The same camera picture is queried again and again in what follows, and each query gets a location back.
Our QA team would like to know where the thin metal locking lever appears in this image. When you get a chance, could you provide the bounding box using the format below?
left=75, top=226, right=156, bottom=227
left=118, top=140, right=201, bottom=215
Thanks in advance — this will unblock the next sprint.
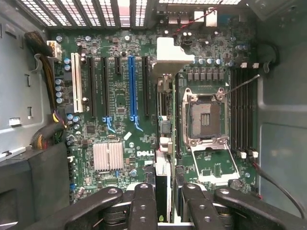
left=224, top=74, right=261, bottom=97

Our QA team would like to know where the silver CPU socket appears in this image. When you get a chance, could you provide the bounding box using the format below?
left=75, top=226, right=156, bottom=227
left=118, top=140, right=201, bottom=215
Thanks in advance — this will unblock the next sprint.
left=181, top=86, right=231, bottom=147

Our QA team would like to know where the white power connector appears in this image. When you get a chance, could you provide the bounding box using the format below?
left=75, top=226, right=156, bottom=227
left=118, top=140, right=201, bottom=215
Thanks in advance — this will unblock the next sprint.
left=47, top=40, right=62, bottom=62

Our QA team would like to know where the black cable with red wire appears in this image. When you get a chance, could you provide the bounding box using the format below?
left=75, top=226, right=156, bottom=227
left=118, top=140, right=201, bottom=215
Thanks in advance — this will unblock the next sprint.
left=248, top=155, right=307, bottom=220

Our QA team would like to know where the blue expansion slot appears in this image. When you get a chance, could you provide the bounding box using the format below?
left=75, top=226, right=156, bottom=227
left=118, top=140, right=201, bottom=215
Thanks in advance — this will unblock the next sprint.
left=128, top=55, right=144, bottom=132

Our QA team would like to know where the black drive housing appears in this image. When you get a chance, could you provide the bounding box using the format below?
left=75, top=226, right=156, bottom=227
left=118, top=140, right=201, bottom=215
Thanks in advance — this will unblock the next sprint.
left=0, top=143, right=72, bottom=230

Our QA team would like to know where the black RAM slot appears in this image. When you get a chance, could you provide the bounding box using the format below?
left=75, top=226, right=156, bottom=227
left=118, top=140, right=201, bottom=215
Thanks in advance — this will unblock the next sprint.
left=231, top=66, right=238, bottom=156
left=236, top=66, right=244, bottom=158
left=248, top=62, right=260, bottom=159
left=242, top=62, right=249, bottom=159

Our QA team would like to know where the red and black twisted wire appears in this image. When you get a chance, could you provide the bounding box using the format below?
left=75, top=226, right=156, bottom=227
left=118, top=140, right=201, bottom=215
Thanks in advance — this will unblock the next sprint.
left=172, top=6, right=218, bottom=37

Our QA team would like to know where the grey metal PC case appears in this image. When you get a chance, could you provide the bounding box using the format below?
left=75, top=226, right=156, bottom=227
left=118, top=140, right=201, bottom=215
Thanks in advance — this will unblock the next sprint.
left=0, top=0, right=307, bottom=230

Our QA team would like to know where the black sleeved yellow power cable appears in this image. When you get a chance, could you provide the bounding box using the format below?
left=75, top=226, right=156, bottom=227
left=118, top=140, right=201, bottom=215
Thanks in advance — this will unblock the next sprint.
left=24, top=30, right=59, bottom=110

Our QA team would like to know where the white fan connector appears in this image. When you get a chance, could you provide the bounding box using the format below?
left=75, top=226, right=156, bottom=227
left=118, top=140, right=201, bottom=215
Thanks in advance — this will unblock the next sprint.
left=204, top=9, right=218, bottom=27

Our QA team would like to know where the silver finned chipset heatsink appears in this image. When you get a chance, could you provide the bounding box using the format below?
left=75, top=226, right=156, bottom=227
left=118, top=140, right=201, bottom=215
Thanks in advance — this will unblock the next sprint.
left=92, top=141, right=125, bottom=173

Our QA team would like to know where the black sleeved coloured wire bundle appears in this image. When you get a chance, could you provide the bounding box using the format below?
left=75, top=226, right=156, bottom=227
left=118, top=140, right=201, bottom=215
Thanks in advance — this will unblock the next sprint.
left=29, top=109, right=67, bottom=151

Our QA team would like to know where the white expansion slot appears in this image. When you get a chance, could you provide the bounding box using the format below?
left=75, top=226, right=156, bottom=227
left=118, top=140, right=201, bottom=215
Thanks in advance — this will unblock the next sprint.
left=71, top=52, right=84, bottom=114

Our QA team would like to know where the green Dell motherboard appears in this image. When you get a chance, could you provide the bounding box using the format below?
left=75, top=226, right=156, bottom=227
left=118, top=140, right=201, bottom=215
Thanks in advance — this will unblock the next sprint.
left=49, top=23, right=259, bottom=207

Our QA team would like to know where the long black expansion slot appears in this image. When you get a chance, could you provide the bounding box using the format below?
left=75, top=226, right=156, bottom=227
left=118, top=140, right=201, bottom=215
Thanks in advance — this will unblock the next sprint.
left=100, top=56, right=113, bottom=134
left=141, top=56, right=151, bottom=117
left=86, top=56, right=97, bottom=118

